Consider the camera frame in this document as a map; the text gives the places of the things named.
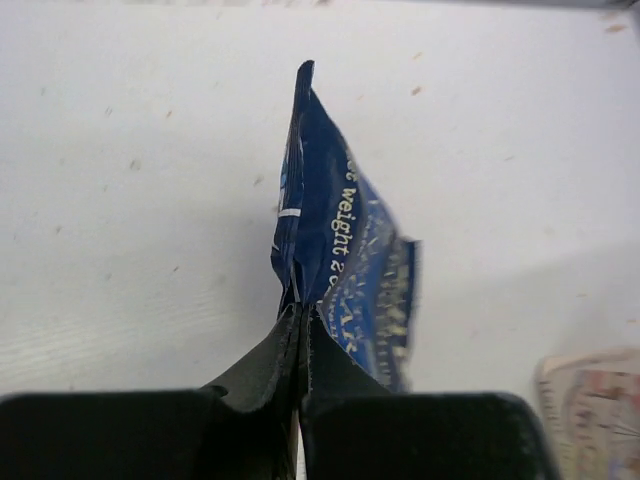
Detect beige paper bag orange handles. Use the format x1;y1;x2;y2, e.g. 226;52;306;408
536;347;639;480

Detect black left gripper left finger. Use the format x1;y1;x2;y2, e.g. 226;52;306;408
1;305;302;479

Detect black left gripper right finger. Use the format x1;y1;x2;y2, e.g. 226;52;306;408
299;308;560;480

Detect blue Kettle chip bag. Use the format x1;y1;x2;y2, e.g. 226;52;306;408
271;60;418;392

